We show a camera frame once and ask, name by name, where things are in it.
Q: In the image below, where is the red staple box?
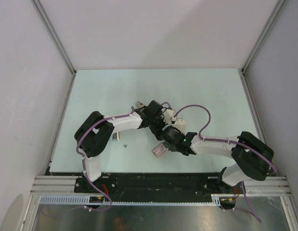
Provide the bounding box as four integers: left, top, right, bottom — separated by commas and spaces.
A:
152, 143, 168, 157

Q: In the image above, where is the black and cream stapler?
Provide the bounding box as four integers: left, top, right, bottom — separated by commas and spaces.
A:
136, 101, 147, 110

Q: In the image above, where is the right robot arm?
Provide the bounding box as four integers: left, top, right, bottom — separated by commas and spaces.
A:
160, 126, 276, 193

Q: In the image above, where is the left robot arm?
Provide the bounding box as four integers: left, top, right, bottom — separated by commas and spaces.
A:
74, 100, 173, 193

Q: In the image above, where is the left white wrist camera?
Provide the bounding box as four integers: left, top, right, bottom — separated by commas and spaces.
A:
163, 109, 176, 124

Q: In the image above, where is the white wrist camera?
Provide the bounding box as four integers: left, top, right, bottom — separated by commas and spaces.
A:
173, 118, 186, 134
163, 109, 176, 124

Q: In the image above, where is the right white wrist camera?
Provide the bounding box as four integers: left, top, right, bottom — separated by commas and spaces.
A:
173, 118, 186, 134

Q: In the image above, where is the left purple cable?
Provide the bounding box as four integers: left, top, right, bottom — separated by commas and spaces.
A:
75, 101, 170, 212

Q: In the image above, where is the purple cable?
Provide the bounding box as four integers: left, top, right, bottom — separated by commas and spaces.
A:
173, 104, 277, 223
75, 101, 170, 212

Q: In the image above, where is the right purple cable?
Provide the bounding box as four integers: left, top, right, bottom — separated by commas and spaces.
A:
173, 104, 277, 223

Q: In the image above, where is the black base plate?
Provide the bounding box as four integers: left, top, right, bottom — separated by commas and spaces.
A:
74, 173, 243, 208

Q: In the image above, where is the grey slotted cable duct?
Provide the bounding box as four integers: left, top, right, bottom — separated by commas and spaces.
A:
38, 194, 222, 206

